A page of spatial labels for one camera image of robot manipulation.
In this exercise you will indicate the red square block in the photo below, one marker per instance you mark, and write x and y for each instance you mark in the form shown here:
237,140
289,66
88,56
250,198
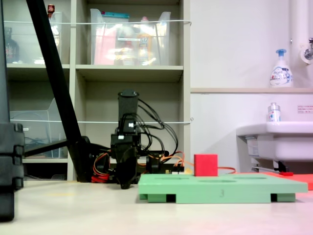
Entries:
206,165

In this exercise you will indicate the orange flat block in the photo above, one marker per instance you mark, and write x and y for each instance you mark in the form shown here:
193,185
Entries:
303,181

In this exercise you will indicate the metal faucet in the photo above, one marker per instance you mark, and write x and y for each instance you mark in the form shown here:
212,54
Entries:
307,52

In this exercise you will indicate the green shape-hole board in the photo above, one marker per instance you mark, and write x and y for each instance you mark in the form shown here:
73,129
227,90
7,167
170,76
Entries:
220,189

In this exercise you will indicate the red-print wall sticker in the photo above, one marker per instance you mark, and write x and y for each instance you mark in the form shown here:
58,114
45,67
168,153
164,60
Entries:
305,109

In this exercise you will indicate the white pump soap bottle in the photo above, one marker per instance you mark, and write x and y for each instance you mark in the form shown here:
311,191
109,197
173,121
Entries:
281,73

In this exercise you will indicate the brown-capped bottle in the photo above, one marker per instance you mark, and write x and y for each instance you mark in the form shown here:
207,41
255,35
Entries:
51,9

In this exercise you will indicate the notched black tripod stack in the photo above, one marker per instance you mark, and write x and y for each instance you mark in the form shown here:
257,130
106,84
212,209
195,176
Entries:
11,156

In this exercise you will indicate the yellow tape label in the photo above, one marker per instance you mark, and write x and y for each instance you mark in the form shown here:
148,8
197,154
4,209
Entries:
61,195

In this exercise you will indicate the black tripod leg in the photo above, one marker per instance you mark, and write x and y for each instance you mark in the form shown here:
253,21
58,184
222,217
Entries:
53,73

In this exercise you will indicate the beige shelf unit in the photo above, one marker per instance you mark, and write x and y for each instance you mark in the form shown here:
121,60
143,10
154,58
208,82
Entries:
129,71

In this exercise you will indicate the dark glass bottle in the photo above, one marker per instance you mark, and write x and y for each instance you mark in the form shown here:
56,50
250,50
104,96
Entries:
11,49

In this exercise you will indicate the small clear sanitizer bottle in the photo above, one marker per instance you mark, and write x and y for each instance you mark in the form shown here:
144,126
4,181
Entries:
274,113

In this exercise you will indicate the white sink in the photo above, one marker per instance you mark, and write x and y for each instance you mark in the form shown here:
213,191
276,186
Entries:
281,142

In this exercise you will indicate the clear bin with bottle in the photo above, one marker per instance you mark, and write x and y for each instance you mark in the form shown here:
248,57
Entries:
27,44

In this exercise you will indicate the clear empty plastic bin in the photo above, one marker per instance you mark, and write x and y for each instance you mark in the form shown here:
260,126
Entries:
36,129

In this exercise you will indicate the black tripod brace bar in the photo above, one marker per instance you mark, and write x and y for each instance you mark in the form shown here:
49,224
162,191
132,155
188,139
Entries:
46,147

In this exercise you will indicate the clear bin with supplies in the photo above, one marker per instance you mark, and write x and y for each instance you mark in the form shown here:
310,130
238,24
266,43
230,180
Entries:
129,41

